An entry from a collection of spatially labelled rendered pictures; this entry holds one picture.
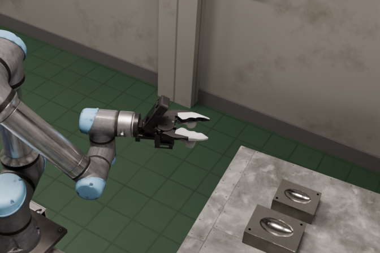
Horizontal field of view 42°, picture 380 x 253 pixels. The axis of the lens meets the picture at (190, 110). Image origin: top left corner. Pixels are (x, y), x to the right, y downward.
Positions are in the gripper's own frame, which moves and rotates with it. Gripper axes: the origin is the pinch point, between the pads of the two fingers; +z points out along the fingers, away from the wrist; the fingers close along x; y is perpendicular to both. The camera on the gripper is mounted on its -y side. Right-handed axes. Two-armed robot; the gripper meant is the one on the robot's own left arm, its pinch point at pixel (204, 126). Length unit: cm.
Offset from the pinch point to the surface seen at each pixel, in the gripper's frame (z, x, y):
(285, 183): 36, -31, 64
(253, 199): 23, -25, 70
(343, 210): 60, -23, 69
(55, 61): -131, -219, 177
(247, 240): 20, -2, 64
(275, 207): 32, -20, 67
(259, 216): 24, -11, 61
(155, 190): -27, -85, 159
